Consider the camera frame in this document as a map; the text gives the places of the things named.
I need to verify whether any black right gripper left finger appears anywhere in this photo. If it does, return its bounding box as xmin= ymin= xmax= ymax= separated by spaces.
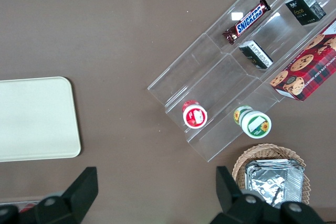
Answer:
xmin=23 ymin=166 xmax=99 ymax=224

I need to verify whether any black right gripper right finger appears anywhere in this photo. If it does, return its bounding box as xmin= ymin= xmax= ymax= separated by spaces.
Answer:
xmin=209 ymin=166 xmax=326 ymax=224

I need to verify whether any woven wicker basket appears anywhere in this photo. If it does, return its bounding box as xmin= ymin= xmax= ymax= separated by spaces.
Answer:
xmin=232 ymin=144 xmax=310 ymax=206

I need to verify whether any aluminium foil tray stack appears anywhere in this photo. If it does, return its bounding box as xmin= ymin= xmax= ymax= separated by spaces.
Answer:
xmin=244 ymin=158 xmax=305 ymax=209

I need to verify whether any cream rectangular tray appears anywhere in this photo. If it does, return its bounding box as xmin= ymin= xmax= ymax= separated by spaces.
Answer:
xmin=0 ymin=76 xmax=82 ymax=163

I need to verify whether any red object under gripper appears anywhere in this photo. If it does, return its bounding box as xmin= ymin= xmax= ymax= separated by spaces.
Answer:
xmin=18 ymin=202 xmax=40 ymax=214

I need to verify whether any green sunflower lid jar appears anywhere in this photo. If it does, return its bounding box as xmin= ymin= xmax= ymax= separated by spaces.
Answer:
xmin=233 ymin=105 xmax=272 ymax=140

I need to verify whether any red lid small jar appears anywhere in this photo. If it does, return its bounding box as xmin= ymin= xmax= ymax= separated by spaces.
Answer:
xmin=182 ymin=99 xmax=209 ymax=129

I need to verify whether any clear acrylic tiered shelf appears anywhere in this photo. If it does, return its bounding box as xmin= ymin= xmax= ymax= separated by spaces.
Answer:
xmin=146 ymin=0 xmax=336 ymax=163

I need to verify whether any dark green box white label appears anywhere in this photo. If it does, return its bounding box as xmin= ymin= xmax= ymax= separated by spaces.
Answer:
xmin=238 ymin=40 xmax=274 ymax=70

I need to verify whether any red chocolate chip cookie box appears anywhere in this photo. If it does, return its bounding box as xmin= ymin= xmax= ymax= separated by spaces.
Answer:
xmin=269 ymin=18 xmax=336 ymax=102

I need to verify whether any Snickers chocolate bar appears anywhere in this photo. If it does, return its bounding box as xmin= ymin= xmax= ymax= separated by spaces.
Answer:
xmin=222 ymin=0 xmax=271 ymax=45

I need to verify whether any dark green face box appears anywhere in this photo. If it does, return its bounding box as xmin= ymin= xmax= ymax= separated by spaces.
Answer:
xmin=285 ymin=0 xmax=327 ymax=27

